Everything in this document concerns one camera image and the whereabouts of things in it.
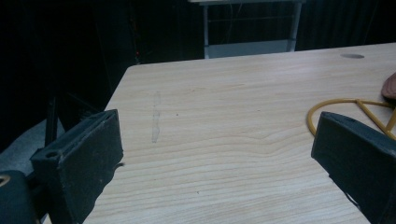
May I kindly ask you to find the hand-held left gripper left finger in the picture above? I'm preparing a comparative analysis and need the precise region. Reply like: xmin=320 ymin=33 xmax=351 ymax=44
xmin=30 ymin=108 xmax=124 ymax=224

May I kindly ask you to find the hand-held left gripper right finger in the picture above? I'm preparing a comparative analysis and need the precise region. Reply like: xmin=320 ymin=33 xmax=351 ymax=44
xmin=310 ymin=111 xmax=396 ymax=224

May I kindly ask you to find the black stand leg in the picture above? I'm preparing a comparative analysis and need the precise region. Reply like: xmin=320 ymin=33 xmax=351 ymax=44
xmin=44 ymin=96 xmax=60 ymax=147

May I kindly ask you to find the brown round object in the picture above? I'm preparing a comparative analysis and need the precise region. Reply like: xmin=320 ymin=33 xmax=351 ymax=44
xmin=381 ymin=73 xmax=396 ymax=101

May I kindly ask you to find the yellow wire rack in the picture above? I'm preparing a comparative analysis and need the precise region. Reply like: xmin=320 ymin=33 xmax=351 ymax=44
xmin=306 ymin=98 xmax=396 ymax=141

